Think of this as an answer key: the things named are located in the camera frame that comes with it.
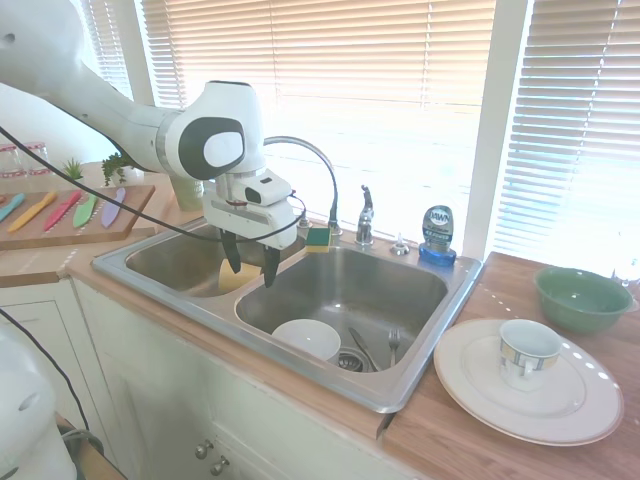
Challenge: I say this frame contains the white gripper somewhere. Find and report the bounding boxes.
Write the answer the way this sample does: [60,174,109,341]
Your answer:
[202,174,301,289]

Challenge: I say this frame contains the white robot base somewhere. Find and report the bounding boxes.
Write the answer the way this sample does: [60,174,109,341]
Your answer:
[0,319,80,480]

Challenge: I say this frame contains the chrome gooseneck faucet spout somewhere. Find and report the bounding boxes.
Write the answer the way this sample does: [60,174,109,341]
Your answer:
[263,135,344,237]

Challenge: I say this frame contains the plain yellow sponge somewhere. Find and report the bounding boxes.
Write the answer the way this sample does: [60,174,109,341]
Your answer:
[218,260,262,292]

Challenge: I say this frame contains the green and yellow sponge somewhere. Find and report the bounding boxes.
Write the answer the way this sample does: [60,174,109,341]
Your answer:
[305,227,334,255]

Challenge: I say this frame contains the pale green cup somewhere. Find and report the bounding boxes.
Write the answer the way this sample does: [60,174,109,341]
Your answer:
[169,174,207,212]

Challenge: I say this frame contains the white bowl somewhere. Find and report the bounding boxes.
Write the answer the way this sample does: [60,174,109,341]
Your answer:
[271,318,343,363]

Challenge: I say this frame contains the wooden cutting board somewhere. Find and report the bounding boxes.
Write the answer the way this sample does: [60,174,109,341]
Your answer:
[0,184,158,253]

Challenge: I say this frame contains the metal drain strainer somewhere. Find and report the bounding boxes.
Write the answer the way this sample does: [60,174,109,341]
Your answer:
[335,346,369,374]

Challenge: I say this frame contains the metal table knife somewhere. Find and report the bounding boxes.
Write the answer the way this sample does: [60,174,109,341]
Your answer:
[347,327,384,373]

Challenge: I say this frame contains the purple knife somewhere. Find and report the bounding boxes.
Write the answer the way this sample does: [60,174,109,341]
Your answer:
[100,187,128,228]

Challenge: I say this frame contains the white kitchen cabinet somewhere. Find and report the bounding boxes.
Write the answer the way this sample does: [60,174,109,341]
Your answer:
[0,277,401,480]

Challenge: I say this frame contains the stainless steel double sink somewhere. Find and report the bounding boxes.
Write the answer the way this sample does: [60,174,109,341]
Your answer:
[91,214,485,415]

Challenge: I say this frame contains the trailing plant in white pot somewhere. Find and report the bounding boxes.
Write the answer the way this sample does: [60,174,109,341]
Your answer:
[100,152,147,189]

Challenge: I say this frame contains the metal fork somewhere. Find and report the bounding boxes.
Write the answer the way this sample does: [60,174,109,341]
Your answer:
[387,328,403,368]

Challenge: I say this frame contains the green knife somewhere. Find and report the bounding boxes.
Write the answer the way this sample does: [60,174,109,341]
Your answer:
[72,193,100,229]

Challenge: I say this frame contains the blue dish soap bottle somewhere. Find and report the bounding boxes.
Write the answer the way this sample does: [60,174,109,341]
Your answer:
[417,203,459,268]

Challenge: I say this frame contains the red knife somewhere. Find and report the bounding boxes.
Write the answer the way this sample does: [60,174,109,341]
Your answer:
[43,190,83,233]

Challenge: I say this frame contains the small spiky green plant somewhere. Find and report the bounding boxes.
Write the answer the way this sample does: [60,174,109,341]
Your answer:
[60,157,87,183]

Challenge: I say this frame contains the wide white window blind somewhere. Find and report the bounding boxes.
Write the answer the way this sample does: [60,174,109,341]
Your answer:
[141,0,497,237]

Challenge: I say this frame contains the yellow knife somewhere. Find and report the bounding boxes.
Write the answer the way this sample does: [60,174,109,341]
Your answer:
[7,191,58,233]

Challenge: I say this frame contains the glass jar with red lid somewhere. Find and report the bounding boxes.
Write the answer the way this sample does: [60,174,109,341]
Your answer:
[24,141,52,179]
[0,143,28,182]

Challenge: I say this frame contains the teal knife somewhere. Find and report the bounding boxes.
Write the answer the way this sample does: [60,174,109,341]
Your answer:
[0,193,27,224]

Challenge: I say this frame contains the narrow white window blind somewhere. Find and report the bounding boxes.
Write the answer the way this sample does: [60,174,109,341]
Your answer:
[78,0,135,102]

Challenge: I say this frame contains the large white plate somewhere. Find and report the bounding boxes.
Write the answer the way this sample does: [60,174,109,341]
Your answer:
[432,318,626,448]

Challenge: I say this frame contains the white patterned cup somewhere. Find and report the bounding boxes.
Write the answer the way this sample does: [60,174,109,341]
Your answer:
[496,319,563,393]

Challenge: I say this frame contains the green bowl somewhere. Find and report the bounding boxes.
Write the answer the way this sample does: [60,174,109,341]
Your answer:
[532,266,635,336]

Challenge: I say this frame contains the clear drinking glass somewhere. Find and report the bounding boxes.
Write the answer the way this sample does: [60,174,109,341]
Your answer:
[610,237,640,314]

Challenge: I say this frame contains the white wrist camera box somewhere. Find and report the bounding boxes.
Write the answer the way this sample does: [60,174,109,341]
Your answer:
[231,171,294,207]

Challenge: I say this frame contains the chrome faucet handle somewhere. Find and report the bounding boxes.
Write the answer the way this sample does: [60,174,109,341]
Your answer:
[354,183,377,247]

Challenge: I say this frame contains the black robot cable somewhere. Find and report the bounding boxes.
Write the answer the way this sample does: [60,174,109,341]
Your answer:
[0,124,309,246]

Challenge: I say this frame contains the thin black cable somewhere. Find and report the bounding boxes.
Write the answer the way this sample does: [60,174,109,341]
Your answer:
[0,306,92,437]

